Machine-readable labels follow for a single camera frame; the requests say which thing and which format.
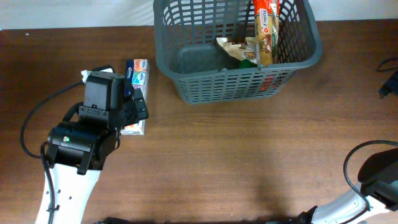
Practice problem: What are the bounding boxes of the colourful Kleenex tissue pack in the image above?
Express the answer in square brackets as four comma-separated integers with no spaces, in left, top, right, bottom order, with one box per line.
[121,59,150,135]

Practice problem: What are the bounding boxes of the grey plastic basket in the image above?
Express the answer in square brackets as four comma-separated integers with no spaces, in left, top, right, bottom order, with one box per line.
[153,0,322,104]

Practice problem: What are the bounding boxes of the green lid jar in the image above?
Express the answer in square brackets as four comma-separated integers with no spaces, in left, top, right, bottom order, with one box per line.
[238,59,257,69]

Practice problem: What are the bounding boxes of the orange spaghetti packet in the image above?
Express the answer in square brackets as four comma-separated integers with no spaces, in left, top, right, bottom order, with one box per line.
[252,0,280,66]

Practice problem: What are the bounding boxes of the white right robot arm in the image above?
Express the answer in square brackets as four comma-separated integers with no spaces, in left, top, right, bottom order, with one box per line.
[293,140,397,223]

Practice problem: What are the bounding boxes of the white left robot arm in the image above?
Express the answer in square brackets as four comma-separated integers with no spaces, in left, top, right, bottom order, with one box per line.
[36,71,149,223]

